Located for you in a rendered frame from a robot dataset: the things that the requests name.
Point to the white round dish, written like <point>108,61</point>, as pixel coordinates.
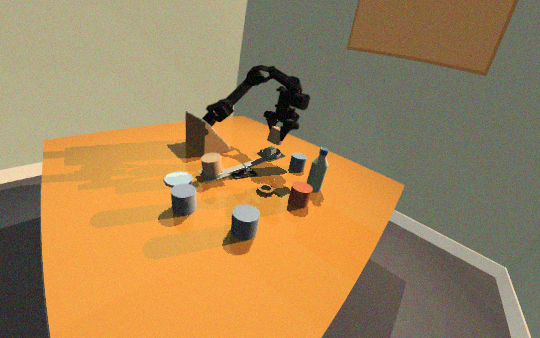
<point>175,178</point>

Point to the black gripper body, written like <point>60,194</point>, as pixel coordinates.
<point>282,113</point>

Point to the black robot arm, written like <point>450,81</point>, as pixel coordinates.
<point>292,95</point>

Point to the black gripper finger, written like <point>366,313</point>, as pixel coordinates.
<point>283,132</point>
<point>271,123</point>

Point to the brown ring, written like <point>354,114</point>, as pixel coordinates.
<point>265,186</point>

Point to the tan cylinder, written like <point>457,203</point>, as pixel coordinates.
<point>212,164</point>
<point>274,135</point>

